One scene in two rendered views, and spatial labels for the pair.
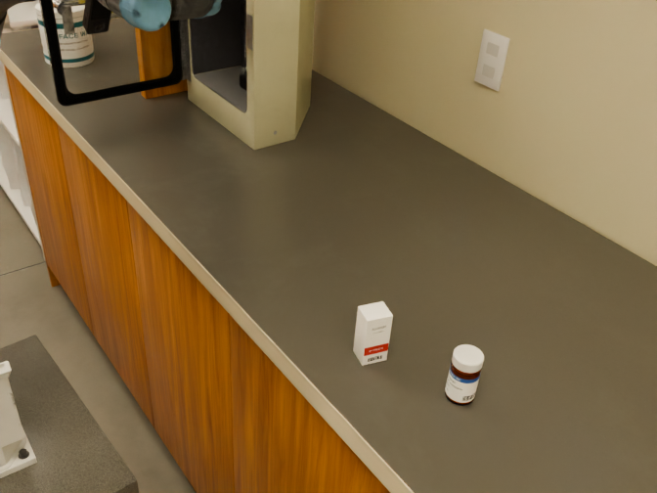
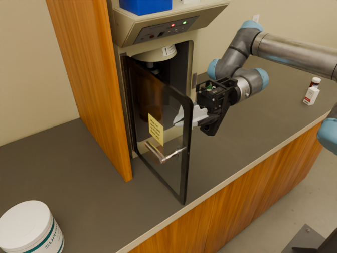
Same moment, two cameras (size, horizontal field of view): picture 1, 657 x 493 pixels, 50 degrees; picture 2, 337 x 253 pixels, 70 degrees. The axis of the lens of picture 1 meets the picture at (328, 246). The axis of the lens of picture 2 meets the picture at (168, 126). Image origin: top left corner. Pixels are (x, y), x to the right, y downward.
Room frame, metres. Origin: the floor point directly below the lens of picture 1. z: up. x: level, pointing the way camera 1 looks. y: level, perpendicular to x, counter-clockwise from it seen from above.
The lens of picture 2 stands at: (1.46, 1.05, 1.67)
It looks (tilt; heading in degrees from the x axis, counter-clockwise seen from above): 40 degrees down; 273
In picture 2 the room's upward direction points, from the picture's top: straight up
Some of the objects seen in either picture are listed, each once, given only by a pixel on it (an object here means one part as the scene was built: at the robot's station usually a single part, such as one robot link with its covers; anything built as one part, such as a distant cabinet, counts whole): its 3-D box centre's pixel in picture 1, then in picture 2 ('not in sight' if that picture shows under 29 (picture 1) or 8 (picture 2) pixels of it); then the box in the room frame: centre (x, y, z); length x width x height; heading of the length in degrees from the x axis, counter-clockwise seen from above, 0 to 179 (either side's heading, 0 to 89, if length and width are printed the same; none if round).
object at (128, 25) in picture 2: not in sight; (174, 22); (1.48, 0.32, 1.46); 0.32 x 0.12 x 0.10; 39
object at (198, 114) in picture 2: not in sight; (193, 114); (1.42, 0.56, 1.30); 0.09 x 0.03 x 0.06; 43
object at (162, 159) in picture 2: not in sight; (160, 149); (1.51, 0.58, 1.20); 0.10 x 0.05 x 0.03; 129
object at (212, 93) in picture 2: not in sight; (216, 97); (1.36, 0.47, 1.30); 0.12 x 0.08 x 0.09; 43
